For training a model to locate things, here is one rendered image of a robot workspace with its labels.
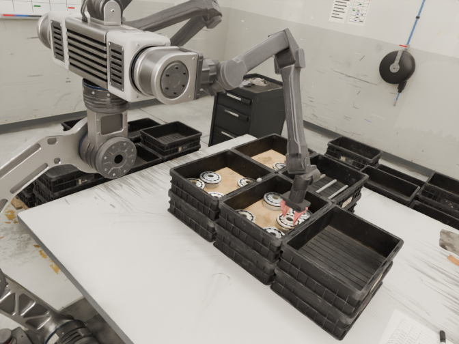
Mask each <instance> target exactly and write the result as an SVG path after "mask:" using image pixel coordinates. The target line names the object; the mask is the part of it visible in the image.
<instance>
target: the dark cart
mask: <svg viewBox="0 0 459 344"><path fill-rule="evenodd" d="M252 78H255V79H256V78H261V79H263V78H264V80H265V81H268V82H269V83H270V85H266V86H260V85H252V86H251V87H237V88H235V89H231V90H225V93H223V92H222V91H220V92H217V93H216V95H215V96H214V104H213V110H212V121H211V127H210V137H209V143H208V147H211V146H213V145H217V144H219V143H222V142H225V141H228V140H231V139H235V138H237V137H240V136H242V135H245V134H249V135H251V136H253V137H255V138H257V139H258V138H261V137H264V136H266V135H269V134H272V133H275V134H278V135H280V136H281V133H282V130H283V125H284V122H285V118H286V110H285V102H284V94H283V82H282V81H278V80H276V79H273V78H270V77H267V76H264V75H261V74H258V73H253V74H246V75H244V76H243V79H242V81H244V80H246V81H247V80H248V79H252Z"/></svg>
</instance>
